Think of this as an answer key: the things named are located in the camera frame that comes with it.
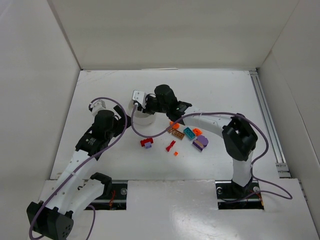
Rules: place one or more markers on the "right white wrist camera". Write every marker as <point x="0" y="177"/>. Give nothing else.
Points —
<point x="139" y="98"/>

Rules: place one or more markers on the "teal lego brick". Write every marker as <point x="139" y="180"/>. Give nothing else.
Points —
<point x="189" y="133"/>

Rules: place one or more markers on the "brown lego plate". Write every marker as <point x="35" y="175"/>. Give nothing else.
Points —
<point x="178" y="134"/>
<point x="172" y="129"/>

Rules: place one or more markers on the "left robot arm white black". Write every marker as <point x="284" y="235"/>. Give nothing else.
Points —
<point x="54" y="216"/>

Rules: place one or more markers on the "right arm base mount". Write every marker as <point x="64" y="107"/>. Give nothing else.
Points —
<point x="233" y="197"/>

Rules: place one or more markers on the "orange round lego piece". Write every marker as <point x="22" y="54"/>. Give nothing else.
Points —
<point x="197" y="132"/>

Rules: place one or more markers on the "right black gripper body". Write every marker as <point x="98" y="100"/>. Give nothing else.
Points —
<point x="149" y="104"/>

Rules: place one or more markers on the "aluminium rail right side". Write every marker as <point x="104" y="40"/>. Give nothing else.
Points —
<point x="274" y="142"/>

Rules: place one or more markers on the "orange lego wedge piece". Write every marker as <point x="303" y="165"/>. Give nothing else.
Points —
<point x="174" y="126"/>

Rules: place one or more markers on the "red lego brick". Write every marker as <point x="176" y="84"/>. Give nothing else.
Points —
<point x="146" y="140"/>

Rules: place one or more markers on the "white round divided container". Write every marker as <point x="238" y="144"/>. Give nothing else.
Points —
<point x="140" y="118"/>

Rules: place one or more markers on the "small lilac lego brick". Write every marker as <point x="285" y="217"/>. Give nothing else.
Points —
<point x="148" y="145"/>

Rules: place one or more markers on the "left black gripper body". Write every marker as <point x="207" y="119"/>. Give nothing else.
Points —
<point x="119" y="116"/>

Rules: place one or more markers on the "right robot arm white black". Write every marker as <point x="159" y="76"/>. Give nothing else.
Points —
<point x="238" y="136"/>

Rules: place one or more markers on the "purple lego butterfly piece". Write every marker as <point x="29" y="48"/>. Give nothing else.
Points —
<point x="200" y="142"/>

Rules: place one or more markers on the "red lego bow piece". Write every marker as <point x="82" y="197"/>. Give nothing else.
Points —
<point x="168" y="148"/>

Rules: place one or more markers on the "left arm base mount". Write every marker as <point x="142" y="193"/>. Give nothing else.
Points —
<point x="116" y="200"/>

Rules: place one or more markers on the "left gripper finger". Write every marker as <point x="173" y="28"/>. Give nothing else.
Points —
<point x="120" y="113"/>
<point x="125" y="122"/>

